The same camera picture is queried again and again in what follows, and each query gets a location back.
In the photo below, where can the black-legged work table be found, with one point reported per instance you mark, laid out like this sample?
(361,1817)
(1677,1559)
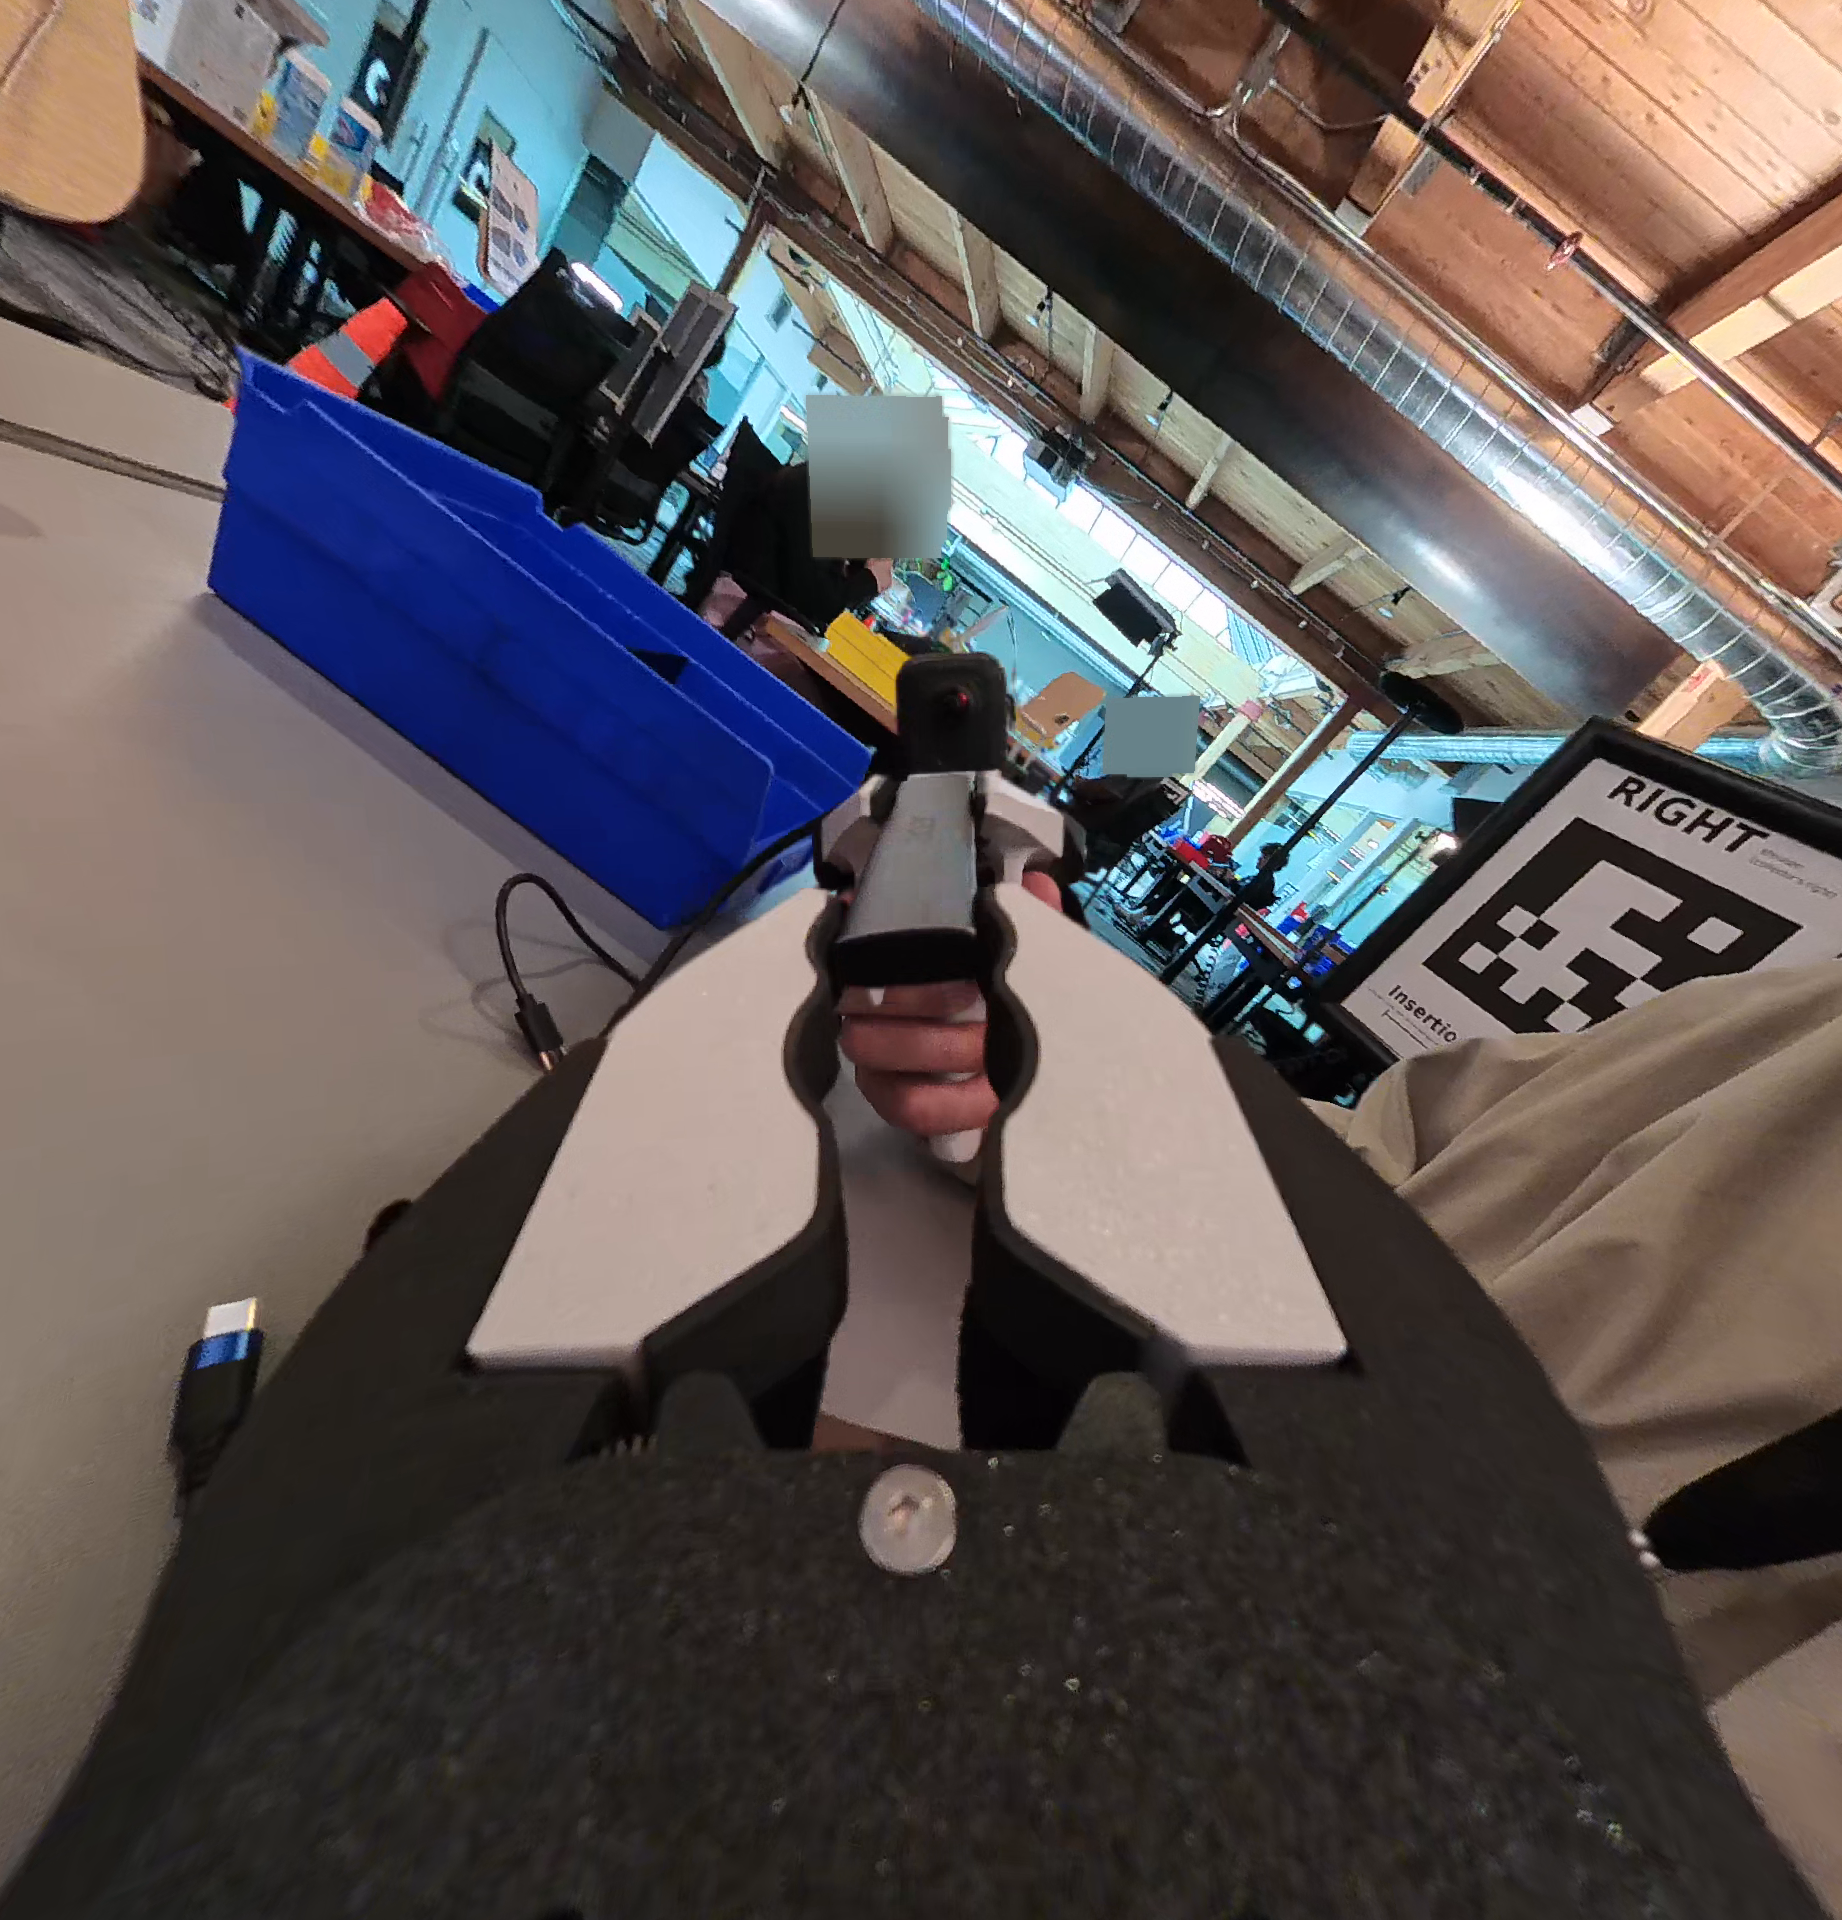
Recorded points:
(260,151)

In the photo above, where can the blue plastic bin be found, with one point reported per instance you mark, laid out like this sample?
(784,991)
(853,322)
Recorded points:
(486,644)

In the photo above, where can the wooden book stand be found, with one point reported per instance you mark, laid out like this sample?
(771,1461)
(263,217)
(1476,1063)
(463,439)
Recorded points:
(50,135)

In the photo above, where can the black light stand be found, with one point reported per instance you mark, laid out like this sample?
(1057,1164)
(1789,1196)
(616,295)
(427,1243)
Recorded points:
(1416,701)

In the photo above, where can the yellow plastic bin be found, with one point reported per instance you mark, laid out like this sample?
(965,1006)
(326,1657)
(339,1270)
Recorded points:
(869,652)

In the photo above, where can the orange traffic cone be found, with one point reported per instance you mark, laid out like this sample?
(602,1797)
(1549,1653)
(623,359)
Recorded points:
(355,348)

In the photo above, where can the grey desk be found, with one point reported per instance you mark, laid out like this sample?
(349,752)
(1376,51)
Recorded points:
(186,901)

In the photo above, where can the white blue wipes container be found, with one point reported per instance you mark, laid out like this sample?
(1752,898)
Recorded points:
(355,142)
(299,105)

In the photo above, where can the silver spiral duct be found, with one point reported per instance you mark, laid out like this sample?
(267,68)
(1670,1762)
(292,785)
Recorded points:
(1311,285)

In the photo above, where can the black white tag sign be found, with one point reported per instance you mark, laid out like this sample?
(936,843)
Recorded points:
(1611,915)

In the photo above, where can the studio light on stand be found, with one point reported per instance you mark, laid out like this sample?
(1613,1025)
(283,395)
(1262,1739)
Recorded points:
(1130,608)

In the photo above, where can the black bin divider panel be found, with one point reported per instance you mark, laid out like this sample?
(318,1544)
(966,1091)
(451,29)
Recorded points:
(658,665)

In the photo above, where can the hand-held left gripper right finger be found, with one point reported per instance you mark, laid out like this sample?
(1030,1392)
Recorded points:
(1160,1185)

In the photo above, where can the wooden table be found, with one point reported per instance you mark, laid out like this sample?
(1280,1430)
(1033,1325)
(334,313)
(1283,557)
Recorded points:
(800,669)

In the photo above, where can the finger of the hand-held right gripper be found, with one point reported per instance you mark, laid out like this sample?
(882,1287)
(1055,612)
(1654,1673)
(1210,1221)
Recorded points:
(854,849)
(1029,840)

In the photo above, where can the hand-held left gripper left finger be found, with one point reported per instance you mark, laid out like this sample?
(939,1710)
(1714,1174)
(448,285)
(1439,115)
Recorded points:
(667,1171)

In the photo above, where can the person's right hand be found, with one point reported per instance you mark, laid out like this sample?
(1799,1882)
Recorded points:
(921,1064)

